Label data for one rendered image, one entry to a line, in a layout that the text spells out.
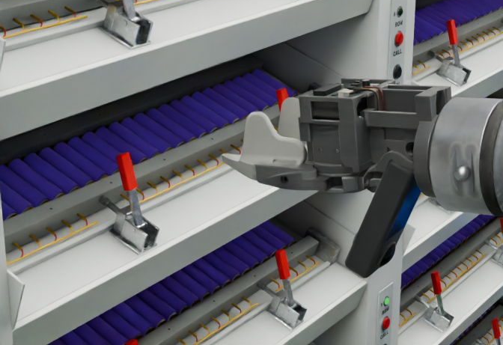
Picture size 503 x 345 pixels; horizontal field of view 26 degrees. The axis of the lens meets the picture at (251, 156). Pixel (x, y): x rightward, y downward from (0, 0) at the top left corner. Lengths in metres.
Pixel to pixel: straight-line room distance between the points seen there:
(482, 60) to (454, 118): 0.89
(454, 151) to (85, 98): 0.32
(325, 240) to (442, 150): 0.63
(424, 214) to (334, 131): 0.76
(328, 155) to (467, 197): 0.13
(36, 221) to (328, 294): 0.50
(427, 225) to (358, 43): 0.37
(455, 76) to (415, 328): 0.40
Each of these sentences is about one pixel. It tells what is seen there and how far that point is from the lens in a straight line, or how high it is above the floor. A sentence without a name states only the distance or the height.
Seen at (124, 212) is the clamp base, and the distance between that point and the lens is 1.04.
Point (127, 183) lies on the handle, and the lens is 1.03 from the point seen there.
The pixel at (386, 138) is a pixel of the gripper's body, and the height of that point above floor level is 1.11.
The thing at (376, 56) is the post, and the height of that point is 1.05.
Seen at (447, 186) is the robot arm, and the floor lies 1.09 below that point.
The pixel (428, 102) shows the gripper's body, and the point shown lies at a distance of 0.85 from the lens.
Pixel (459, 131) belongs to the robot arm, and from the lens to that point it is 0.83.
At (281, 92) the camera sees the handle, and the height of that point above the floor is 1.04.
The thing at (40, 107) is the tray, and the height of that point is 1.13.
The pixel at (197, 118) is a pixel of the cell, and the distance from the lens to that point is 1.24.
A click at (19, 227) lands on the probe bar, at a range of 1.00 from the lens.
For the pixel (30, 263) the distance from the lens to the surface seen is 0.99.
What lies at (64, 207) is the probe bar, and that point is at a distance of 1.03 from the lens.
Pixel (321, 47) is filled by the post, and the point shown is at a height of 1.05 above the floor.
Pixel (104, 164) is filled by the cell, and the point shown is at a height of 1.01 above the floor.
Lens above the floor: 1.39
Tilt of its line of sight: 20 degrees down
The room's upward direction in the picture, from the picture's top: straight up
